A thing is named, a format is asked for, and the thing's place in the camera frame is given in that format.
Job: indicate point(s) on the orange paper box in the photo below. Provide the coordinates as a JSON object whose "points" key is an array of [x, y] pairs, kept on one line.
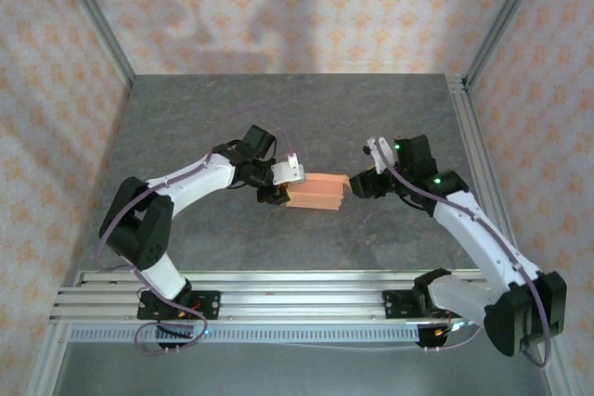
{"points": [[315, 192]]}

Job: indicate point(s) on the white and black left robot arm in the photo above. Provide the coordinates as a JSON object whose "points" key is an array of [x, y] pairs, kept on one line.
{"points": [[139, 229]]}

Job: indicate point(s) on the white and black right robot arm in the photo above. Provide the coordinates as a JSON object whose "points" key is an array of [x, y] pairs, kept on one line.
{"points": [[520, 312]]}

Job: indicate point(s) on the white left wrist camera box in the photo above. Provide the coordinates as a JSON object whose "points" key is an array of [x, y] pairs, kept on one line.
{"points": [[287, 171]]}

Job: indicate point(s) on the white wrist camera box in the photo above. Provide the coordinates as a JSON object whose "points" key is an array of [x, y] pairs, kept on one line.
{"points": [[287, 171], [378, 155]]}

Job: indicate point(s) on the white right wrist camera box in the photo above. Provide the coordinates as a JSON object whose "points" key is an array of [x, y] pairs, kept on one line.
{"points": [[378, 155]]}

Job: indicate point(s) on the aluminium side rail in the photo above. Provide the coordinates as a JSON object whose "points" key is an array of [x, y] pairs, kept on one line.
{"points": [[473, 136]]}

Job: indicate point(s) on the aluminium mounting rail frame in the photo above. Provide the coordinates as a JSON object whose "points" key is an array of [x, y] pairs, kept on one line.
{"points": [[301, 303]]}

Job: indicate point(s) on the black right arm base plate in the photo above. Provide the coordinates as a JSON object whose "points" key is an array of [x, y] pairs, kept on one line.
{"points": [[394, 305]]}

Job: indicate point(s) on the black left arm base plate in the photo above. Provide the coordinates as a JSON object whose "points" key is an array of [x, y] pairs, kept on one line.
{"points": [[209, 305]]}

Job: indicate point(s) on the aluminium frame post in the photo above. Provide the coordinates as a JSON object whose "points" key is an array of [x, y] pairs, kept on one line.
{"points": [[46, 359], [503, 20], [550, 359], [99, 25]]}

